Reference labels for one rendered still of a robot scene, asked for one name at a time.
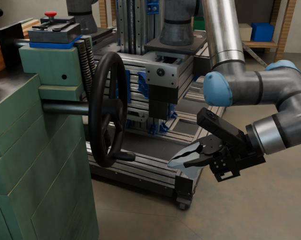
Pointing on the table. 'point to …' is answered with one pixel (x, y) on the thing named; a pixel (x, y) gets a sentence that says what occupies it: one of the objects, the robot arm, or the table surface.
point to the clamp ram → (11, 42)
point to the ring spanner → (63, 26)
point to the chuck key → (43, 25)
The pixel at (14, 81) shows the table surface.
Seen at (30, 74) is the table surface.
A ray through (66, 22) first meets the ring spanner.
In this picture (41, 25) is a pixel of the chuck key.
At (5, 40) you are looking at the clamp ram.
